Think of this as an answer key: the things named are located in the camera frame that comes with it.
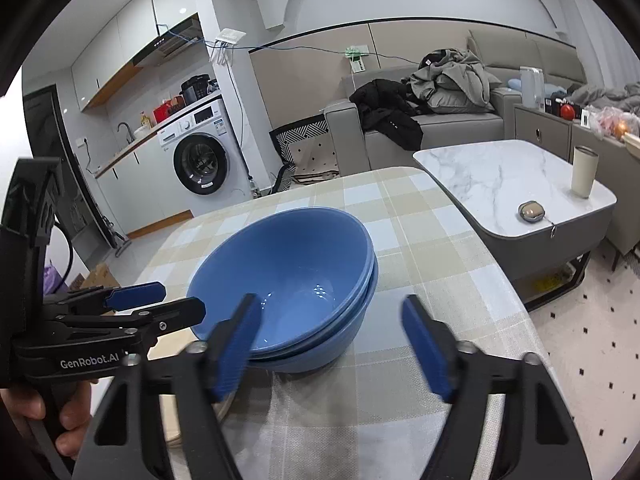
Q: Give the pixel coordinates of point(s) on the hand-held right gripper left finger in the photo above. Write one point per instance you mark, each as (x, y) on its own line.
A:
(235, 355)

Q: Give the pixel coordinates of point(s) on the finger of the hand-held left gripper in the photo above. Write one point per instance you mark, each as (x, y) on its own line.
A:
(175, 312)
(135, 294)

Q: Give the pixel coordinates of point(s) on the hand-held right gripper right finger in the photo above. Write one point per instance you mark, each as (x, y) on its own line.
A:
(430, 360)

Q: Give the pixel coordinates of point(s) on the cream round plate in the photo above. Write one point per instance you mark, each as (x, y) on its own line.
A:
(172, 420)

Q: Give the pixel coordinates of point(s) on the blue bowl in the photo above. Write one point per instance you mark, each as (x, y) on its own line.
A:
(372, 275)
(330, 357)
(300, 260)

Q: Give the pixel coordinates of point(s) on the person's left hand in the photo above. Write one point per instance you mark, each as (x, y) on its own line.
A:
(20, 405)

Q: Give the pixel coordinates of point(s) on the cardboard box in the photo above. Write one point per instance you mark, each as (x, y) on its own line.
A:
(100, 275)

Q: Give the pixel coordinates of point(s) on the stick vacuum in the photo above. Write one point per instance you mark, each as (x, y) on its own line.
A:
(120, 240)

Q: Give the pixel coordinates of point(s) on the purple plastic bag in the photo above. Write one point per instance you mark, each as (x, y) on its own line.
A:
(54, 282)

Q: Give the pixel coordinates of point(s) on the white kitchen base cabinets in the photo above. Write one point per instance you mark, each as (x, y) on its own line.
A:
(145, 190)

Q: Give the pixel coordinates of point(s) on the white washing machine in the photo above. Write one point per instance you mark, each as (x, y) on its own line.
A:
(200, 165)

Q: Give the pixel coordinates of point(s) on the kitchen faucet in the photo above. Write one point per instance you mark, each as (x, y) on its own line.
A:
(132, 136)

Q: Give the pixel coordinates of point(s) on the white dotted rug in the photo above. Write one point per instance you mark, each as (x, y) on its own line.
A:
(590, 360)

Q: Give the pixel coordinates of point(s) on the yellow bottle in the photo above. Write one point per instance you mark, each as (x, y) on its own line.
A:
(145, 120)

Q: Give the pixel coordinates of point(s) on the small grey case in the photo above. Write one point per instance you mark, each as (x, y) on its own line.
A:
(530, 211)

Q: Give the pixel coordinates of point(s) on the red box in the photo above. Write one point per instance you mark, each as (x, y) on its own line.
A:
(162, 112)

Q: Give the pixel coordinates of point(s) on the marble coffee table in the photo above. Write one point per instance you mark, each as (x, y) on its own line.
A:
(500, 180)

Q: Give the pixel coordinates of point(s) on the black pressure cooker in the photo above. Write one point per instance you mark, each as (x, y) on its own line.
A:
(195, 91)

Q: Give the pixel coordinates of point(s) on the grey sofa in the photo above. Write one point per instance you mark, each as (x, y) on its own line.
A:
(450, 130)

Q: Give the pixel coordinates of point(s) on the cream tumbler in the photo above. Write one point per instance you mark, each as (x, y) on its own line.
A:
(584, 175)

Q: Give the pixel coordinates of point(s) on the black jacket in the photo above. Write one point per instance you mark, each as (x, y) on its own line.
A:
(390, 120)

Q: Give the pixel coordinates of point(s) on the grey side cabinet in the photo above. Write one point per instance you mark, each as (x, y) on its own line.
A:
(545, 135)

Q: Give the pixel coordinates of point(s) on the range hood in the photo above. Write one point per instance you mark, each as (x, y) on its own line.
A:
(175, 42)

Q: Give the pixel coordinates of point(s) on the white router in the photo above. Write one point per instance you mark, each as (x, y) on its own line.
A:
(230, 36)

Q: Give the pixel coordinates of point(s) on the grey clothes pile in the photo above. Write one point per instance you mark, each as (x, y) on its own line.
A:
(460, 80)

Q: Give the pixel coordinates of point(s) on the small red object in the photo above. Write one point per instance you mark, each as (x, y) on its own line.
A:
(567, 111)

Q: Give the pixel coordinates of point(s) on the light blue pillow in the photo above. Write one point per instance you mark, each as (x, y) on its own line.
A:
(512, 84)

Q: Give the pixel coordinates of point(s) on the clear plastic bag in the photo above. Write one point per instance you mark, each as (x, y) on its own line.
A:
(610, 122)

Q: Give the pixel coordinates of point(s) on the grey blanket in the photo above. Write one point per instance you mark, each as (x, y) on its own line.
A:
(600, 95)

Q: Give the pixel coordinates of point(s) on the black door frame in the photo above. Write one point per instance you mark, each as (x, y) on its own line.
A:
(45, 125)

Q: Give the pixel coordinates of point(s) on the white wall cabinets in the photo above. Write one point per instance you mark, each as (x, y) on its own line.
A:
(125, 45)

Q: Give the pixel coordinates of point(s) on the wall socket with charger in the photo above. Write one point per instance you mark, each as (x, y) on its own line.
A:
(357, 62)

